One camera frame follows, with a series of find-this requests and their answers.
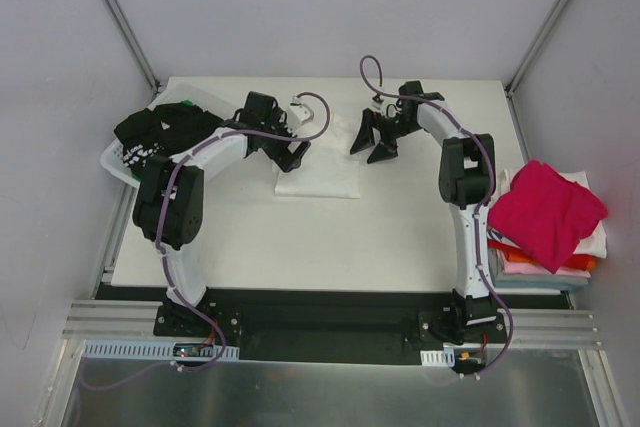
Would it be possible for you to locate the white floral print t-shirt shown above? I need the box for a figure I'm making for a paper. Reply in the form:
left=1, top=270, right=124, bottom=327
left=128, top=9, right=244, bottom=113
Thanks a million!
left=274, top=114, right=363, bottom=200

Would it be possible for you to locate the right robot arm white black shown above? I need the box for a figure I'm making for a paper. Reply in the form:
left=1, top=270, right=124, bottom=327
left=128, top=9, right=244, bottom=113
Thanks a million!
left=350, top=81, right=498, bottom=345

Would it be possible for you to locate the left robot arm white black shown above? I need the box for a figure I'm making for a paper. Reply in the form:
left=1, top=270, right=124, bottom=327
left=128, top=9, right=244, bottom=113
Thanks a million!
left=132, top=91, right=314, bottom=344

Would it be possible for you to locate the white plastic laundry basket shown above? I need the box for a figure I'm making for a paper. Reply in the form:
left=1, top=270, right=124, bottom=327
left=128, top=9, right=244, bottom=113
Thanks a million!
left=100, top=83, right=238, bottom=189

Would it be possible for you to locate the black printed t-shirt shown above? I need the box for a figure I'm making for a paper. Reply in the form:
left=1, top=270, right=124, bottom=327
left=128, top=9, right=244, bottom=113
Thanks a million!
left=114, top=101, right=223, bottom=180

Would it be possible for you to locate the red t-shirt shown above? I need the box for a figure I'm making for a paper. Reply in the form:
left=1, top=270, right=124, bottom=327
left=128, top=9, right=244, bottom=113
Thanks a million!
left=488, top=239, right=526, bottom=257

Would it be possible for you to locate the pink folded t-shirt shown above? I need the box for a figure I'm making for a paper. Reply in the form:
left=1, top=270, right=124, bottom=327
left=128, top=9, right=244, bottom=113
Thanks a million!
left=502, top=262, right=591, bottom=279

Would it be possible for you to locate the magenta t-shirt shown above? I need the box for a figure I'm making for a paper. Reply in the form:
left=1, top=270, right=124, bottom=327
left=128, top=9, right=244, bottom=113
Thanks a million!
left=488, top=160, right=609, bottom=274

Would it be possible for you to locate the light blue folded t-shirt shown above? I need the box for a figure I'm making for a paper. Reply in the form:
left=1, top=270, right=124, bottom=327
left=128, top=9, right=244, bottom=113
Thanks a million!
left=489, top=250, right=591, bottom=291

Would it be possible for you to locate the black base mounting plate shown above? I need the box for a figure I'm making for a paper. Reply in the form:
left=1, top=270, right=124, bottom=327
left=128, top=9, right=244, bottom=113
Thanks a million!
left=153, top=288, right=507, bottom=366

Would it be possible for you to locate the white folded t-shirt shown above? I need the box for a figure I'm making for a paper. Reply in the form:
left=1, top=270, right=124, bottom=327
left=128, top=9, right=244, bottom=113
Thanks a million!
left=489, top=168, right=607, bottom=258

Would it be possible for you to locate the orange folded t-shirt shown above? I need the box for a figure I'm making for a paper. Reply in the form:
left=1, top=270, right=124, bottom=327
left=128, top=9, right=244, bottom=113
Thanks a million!
left=503, top=248, right=596, bottom=271

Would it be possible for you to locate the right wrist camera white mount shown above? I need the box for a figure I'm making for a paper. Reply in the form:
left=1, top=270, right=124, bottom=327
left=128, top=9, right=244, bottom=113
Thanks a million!
left=371, top=94, right=398, bottom=119

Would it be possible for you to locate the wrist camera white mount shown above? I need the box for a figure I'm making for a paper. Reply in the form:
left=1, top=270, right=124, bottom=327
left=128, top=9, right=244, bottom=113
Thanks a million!
left=287, top=96, right=315, bottom=128
left=371, top=94, right=398, bottom=119

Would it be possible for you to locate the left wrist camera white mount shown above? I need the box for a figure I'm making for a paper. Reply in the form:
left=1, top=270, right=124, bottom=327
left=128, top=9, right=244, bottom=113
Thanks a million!
left=287, top=96, right=315, bottom=128

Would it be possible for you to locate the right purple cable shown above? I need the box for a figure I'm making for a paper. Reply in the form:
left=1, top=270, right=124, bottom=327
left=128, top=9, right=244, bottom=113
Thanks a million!
left=359, top=54, right=516, bottom=387

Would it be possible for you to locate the purple cable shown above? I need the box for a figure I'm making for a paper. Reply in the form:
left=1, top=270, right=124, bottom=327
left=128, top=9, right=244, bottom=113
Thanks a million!
left=359, top=54, right=516, bottom=387
left=79, top=91, right=331, bottom=390

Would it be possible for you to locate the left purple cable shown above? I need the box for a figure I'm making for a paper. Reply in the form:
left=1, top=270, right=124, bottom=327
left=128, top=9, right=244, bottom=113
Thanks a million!
left=79, top=91, right=331, bottom=390

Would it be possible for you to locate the right grey cable duct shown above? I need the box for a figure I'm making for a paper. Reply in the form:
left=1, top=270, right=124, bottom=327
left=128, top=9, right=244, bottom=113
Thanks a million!
left=420, top=348, right=455, bottom=368

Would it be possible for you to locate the grey cable duct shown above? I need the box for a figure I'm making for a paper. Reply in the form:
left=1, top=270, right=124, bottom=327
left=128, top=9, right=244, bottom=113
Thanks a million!
left=84, top=340, right=240, bottom=362
left=420, top=348, right=455, bottom=368

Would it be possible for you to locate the aluminium rail profile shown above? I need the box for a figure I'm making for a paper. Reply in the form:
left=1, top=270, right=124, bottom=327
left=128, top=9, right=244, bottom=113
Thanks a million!
left=62, top=300, right=604, bottom=350

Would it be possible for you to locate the left aluminium frame post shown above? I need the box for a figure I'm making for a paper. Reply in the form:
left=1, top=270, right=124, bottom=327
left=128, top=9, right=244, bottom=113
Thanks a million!
left=102, top=0, right=161, bottom=92

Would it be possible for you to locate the left grey cable duct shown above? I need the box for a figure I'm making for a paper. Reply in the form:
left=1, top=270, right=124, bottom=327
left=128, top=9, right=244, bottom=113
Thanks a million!
left=84, top=340, right=240, bottom=362

